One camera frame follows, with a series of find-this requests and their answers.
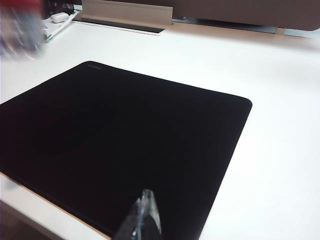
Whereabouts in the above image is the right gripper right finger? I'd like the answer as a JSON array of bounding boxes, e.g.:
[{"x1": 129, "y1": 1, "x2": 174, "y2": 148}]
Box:
[{"x1": 134, "y1": 188, "x2": 163, "y2": 240}]

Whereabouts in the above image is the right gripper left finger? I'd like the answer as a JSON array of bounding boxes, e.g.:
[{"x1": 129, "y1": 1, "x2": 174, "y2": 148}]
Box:
[{"x1": 114, "y1": 197, "x2": 144, "y2": 240}]

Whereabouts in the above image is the white box green edge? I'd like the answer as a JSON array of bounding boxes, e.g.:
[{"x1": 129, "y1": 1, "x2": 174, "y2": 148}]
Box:
[{"x1": 41, "y1": 11, "x2": 81, "y2": 44}]

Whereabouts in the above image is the black mouse pad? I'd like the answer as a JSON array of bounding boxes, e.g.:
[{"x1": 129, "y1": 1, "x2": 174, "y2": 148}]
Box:
[{"x1": 0, "y1": 60, "x2": 253, "y2": 240}]

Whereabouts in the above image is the wide beige desk divider panel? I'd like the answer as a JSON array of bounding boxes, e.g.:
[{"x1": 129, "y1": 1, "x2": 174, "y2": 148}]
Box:
[{"x1": 172, "y1": 0, "x2": 320, "y2": 32}]

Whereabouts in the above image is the white earbuds case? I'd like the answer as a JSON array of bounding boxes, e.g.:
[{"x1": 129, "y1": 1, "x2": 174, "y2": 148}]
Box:
[{"x1": 50, "y1": 12, "x2": 70, "y2": 24}]

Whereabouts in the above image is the clear plastic bottle red label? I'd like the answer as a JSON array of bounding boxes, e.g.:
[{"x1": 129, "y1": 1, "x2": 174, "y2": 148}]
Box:
[{"x1": 0, "y1": 0, "x2": 47, "y2": 61}]

